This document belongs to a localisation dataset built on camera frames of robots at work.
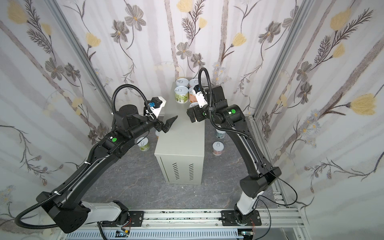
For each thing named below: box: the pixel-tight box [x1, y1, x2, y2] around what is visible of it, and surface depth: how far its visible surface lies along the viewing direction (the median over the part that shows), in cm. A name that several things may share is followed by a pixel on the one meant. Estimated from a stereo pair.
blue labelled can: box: [175, 78, 189, 87], surface depth 84 cm
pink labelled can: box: [189, 78, 199, 88], surface depth 84 cm
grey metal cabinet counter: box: [154, 82, 205, 185], surface depth 65 cm
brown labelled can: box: [189, 89, 198, 104], surface depth 78 cm
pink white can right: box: [212, 140, 225, 156], surface depth 98 cm
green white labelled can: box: [174, 86, 189, 104], surface depth 79 cm
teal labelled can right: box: [215, 128, 226, 139], surface depth 106 cm
